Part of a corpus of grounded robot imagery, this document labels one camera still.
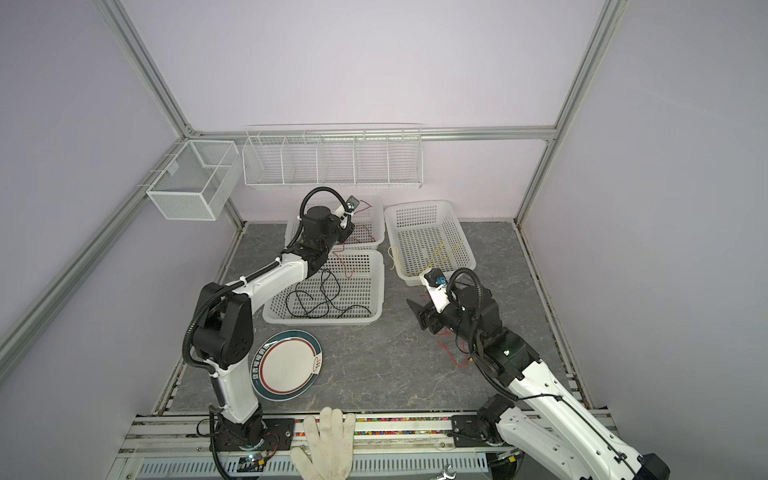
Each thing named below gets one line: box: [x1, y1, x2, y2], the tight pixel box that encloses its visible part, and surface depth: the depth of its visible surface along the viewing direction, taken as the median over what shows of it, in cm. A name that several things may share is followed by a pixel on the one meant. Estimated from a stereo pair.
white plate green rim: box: [250, 329, 323, 402], surface depth 86 cm
